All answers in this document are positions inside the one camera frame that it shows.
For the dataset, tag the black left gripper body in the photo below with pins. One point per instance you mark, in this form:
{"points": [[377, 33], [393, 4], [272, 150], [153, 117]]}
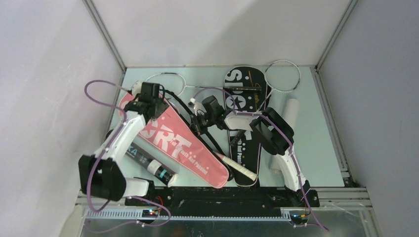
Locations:
{"points": [[161, 106]]}

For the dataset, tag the white racket under pink racket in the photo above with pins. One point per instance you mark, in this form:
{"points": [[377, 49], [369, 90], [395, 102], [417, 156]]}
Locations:
{"points": [[177, 83]]}

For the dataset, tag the pink racket cover bag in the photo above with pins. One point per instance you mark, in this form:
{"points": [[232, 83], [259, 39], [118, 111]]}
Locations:
{"points": [[172, 138]]}

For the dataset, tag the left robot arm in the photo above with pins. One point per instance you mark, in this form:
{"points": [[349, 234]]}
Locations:
{"points": [[100, 174]]}

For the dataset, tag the black shuttlecock tube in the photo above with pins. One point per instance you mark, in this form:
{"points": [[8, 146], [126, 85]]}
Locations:
{"points": [[152, 165]]}

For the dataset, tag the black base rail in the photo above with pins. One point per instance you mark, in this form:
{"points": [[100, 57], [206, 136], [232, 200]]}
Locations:
{"points": [[232, 202]]}

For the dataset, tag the black racket cover bag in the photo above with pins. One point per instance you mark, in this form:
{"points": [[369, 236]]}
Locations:
{"points": [[244, 148]]}

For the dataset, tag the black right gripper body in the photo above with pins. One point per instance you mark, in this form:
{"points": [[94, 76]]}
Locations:
{"points": [[201, 122]]}

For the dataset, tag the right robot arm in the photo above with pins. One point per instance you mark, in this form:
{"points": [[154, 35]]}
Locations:
{"points": [[274, 132]]}

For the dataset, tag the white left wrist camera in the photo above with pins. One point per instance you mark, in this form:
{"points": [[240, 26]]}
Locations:
{"points": [[136, 88]]}

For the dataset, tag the white shuttlecock tube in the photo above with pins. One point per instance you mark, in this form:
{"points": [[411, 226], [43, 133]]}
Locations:
{"points": [[290, 117]]}

